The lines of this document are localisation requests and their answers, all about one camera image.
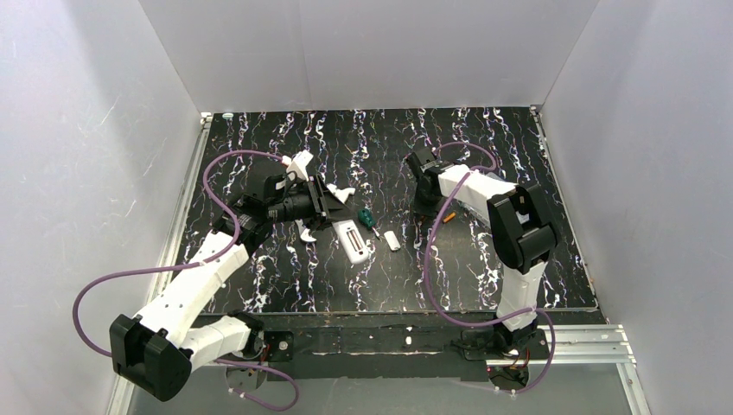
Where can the green handled screwdriver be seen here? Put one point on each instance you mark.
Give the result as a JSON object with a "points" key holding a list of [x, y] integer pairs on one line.
{"points": [[365, 217]]}

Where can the white plastic pipe fitting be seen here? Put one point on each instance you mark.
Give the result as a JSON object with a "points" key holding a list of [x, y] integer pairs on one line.
{"points": [[342, 194]]}

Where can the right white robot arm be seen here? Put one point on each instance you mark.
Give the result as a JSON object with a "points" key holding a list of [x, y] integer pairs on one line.
{"points": [[520, 223]]}

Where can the white remote control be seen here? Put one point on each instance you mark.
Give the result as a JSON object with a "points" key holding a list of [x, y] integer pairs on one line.
{"points": [[351, 241]]}

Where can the clear plastic screw box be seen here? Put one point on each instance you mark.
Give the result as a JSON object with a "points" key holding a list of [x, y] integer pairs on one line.
{"points": [[478, 189]]}

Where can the aluminium frame rail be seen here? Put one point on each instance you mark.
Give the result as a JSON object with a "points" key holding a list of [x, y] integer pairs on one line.
{"points": [[122, 390]]}

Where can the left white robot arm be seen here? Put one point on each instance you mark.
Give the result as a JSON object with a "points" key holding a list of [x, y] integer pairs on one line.
{"points": [[158, 348]]}

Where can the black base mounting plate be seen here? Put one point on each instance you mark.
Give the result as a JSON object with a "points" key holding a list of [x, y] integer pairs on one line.
{"points": [[389, 346]]}

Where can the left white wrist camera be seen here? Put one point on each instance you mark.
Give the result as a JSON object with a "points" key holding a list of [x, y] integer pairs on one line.
{"points": [[297, 166]]}

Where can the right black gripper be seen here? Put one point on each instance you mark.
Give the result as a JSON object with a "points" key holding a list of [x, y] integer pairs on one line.
{"points": [[424, 198]]}

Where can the red handled adjustable wrench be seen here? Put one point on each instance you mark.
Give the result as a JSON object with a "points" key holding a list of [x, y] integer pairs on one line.
{"points": [[304, 233]]}

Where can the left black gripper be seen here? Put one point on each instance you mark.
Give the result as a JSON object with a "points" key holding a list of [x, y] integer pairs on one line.
{"points": [[321, 203]]}

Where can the white remote battery cover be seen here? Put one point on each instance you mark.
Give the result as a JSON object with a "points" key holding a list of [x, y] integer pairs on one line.
{"points": [[392, 241]]}

